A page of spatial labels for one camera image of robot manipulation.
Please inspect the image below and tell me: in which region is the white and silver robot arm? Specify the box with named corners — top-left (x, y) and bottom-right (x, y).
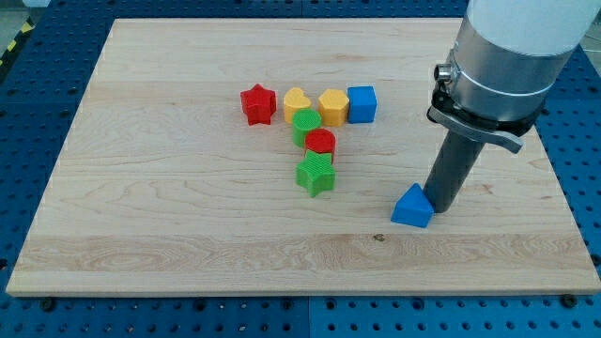
top-left (427, 0), bottom-right (600, 153)

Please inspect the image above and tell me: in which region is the blue triangle block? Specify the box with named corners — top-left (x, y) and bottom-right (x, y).
top-left (391, 183), bottom-right (434, 228)

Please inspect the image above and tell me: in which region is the green star block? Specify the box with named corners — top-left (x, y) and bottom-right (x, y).
top-left (296, 150), bottom-right (336, 197)

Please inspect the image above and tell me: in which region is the red cylinder block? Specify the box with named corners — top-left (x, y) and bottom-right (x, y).
top-left (304, 128), bottom-right (336, 161)

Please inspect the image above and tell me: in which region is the green cylinder block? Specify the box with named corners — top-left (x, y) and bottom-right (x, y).
top-left (292, 108), bottom-right (322, 147)

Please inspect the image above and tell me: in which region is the yellow heart block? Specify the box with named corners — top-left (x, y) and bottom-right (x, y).
top-left (283, 87), bottom-right (312, 124)

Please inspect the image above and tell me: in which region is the yellow hexagon block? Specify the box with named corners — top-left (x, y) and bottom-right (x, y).
top-left (318, 88), bottom-right (349, 127)

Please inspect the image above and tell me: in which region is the red star block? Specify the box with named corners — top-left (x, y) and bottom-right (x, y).
top-left (240, 84), bottom-right (277, 126)

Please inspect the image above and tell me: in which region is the blue cube block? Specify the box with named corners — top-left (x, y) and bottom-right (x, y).
top-left (347, 85), bottom-right (378, 124)

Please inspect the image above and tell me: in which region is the light wooden board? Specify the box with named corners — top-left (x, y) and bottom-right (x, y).
top-left (7, 19), bottom-right (600, 297)

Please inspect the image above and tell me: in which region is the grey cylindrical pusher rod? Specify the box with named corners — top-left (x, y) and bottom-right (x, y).
top-left (424, 131), bottom-right (484, 213)

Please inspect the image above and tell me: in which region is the black and yellow hazard tape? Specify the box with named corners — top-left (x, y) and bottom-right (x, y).
top-left (1, 17), bottom-right (36, 70)

